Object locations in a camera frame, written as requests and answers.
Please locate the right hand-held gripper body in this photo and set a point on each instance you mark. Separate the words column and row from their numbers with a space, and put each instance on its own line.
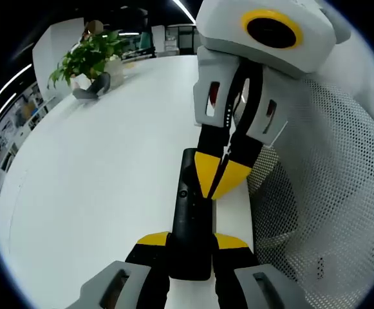
column 225, row 29

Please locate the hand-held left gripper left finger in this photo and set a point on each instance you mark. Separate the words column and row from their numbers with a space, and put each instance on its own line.
column 119, row 283

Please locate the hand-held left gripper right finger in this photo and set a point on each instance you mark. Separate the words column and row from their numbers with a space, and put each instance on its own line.
column 257, row 286

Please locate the black remote control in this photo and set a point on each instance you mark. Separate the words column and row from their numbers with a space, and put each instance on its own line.
column 190, row 225

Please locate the long curved ceiling light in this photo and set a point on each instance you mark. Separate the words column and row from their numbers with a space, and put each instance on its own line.
column 184, row 10

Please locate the teal chair back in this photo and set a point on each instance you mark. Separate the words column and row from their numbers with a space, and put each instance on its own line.
column 145, row 41

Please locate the dark curved headset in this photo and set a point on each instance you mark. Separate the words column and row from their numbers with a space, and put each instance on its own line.
column 91, row 89

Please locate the green potted plant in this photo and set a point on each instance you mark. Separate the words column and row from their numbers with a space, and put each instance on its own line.
column 87, row 58

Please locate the ceiling light strip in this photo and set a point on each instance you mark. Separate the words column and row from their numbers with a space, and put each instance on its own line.
column 0, row 115
column 13, row 82

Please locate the blue white wall display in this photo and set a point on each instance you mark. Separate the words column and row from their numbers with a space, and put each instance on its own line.
column 19, row 119

